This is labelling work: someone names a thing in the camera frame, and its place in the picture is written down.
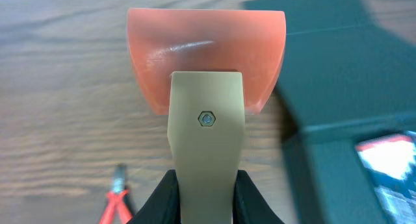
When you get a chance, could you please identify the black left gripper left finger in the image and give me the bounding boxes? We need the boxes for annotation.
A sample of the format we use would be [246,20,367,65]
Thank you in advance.
[127,169,181,224]

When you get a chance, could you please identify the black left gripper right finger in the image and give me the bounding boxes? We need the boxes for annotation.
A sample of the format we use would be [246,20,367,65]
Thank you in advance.
[233,170,284,224]

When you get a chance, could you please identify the orange scraper with wooden handle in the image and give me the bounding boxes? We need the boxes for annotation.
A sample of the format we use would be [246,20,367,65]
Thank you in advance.
[127,8,286,223]

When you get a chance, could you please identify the screwdriver set case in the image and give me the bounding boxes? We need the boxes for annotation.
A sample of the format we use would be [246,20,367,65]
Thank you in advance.
[355,131,415,224]

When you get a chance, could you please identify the dark green open box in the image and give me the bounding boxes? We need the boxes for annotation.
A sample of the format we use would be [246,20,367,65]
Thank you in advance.
[243,0,415,223]

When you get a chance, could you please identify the red handled cutting pliers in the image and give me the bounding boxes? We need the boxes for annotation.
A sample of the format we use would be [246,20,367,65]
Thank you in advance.
[98,164,135,224]

